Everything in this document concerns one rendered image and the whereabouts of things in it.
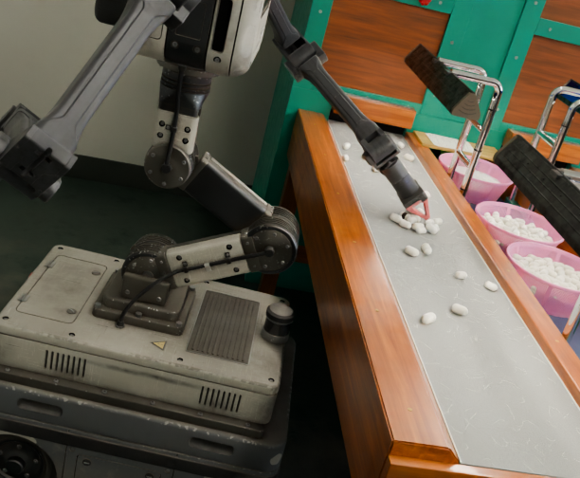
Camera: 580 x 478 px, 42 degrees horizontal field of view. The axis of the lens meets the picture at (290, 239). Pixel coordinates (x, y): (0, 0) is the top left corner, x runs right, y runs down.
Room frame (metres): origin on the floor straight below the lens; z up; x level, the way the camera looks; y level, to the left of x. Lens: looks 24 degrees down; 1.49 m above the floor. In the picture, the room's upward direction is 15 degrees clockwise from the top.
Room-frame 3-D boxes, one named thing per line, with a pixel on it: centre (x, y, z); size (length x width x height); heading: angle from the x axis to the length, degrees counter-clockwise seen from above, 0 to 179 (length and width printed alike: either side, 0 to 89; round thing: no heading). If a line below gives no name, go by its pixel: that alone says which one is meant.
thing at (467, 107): (2.34, -0.32, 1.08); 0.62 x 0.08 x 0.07; 10
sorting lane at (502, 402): (1.90, -0.34, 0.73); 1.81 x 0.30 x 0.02; 10
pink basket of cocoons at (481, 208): (2.12, -0.64, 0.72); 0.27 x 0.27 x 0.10
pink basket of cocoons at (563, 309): (1.85, -0.69, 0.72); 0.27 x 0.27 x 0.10
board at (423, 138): (2.77, -0.52, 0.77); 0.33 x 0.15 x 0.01; 100
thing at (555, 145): (2.42, -0.79, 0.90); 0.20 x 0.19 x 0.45; 10
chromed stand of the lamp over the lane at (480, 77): (2.35, -0.40, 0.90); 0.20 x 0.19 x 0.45; 10
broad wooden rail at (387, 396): (1.86, -0.13, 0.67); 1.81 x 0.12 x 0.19; 10
